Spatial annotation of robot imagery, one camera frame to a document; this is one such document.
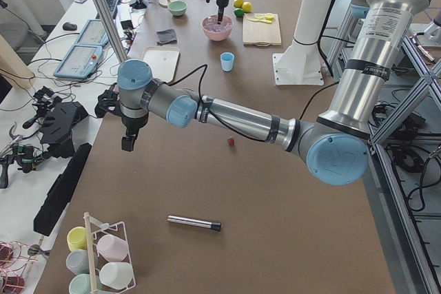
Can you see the aluminium frame post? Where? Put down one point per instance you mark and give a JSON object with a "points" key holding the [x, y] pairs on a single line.
{"points": [[110, 28]]}

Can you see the bamboo cutting board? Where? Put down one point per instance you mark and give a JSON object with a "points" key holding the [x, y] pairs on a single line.
{"points": [[261, 34]]}

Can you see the grey folded cloth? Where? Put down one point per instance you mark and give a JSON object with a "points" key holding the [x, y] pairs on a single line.
{"points": [[166, 36]]}

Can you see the steel muddler black tip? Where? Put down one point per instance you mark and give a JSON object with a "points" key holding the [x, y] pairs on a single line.
{"points": [[214, 226]]}

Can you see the yellow lemon upper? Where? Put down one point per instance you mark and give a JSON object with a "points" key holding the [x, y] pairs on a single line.
{"points": [[238, 3]]}

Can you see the teach pendant near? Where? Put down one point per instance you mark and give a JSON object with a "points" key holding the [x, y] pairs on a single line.
{"points": [[79, 62]]}

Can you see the yellow plastic knife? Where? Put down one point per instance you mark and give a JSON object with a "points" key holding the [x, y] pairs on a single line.
{"points": [[259, 20]]}

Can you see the yellow cup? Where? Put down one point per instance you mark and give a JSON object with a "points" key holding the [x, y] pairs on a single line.
{"points": [[76, 238]]}

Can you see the teach pendant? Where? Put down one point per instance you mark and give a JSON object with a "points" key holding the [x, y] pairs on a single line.
{"points": [[93, 33], [79, 62]]}

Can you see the cream rabbit tray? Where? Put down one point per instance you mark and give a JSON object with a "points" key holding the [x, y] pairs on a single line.
{"points": [[162, 60]]}

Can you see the black long bar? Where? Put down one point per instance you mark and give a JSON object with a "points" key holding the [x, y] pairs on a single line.
{"points": [[61, 192]]}

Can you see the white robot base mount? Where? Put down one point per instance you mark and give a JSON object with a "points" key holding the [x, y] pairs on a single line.
{"points": [[300, 63]]}

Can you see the black computer mouse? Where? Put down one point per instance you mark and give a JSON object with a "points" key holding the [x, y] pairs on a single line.
{"points": [[68, 26]]}

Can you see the green ceramic bowl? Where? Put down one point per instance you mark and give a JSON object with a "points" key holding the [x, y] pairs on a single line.
{"points": [[177, 8]]}

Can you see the yellow lemon lower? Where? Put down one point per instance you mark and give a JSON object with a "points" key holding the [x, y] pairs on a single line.
{"points": [[247, 7]]}

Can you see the pink cup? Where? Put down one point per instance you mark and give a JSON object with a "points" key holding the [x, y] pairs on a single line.
{"points": [[112, 248]]}

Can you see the yellow lemon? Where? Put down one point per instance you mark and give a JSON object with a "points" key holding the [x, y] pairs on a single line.
{"points": [[238, 3], [247, 7]]}

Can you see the light blue cup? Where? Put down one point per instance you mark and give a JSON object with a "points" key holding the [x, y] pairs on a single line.
{"points": [[227, 61]]}

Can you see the white wire cup rack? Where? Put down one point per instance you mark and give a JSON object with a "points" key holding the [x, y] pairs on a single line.
{"points": [[95, 229]]}

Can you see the clear ice cubes pile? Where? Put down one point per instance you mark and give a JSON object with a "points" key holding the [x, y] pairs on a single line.
{"points": [[210, 24]]}

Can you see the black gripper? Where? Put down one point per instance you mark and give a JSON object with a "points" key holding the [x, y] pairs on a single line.
{"points": [[131, 123], [220, 3]]}

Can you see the green lime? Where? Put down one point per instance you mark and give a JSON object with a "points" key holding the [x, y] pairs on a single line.
{"points": [[239, 12]]}

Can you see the white cup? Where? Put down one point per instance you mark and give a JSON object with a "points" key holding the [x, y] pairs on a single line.
{"points": [[116, 275]]}

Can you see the mint green cup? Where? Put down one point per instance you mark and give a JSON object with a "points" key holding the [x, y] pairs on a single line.
{"points": [[80, 284]]}

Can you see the teach pendant far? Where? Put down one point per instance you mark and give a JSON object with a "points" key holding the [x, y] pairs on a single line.
{"points": [[93, 33]]}

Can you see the lemon half lower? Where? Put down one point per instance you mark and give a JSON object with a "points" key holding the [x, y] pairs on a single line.
{"points": [[269, 17]]}

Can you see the pink bowl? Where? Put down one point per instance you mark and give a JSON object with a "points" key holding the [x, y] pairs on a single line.
{"points": [[217, 36]]}

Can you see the grey cup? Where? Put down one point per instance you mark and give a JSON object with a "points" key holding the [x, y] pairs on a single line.
{"points": [[78, 262]]}

